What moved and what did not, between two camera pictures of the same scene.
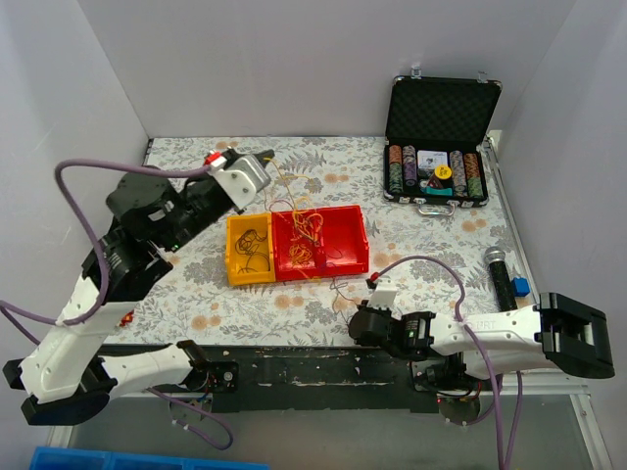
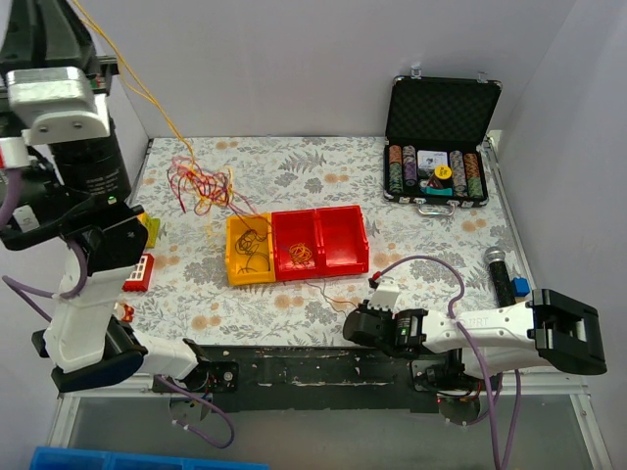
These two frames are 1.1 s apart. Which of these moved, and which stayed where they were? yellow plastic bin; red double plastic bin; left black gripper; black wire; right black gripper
Moved: left black gripper
Stayed: right black gripper; black wire; red double plastic bin; yellow plastic bin
